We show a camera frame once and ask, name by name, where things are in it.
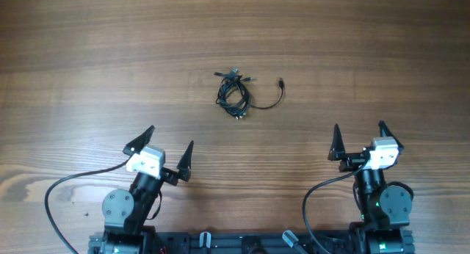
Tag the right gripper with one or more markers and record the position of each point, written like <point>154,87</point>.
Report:
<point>352,160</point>

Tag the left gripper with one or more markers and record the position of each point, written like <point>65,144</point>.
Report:
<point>170,177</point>

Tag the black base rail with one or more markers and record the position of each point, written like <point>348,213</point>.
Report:
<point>286,242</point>

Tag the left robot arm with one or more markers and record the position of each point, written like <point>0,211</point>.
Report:
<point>126,211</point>

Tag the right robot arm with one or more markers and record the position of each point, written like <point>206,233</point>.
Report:
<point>385,206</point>

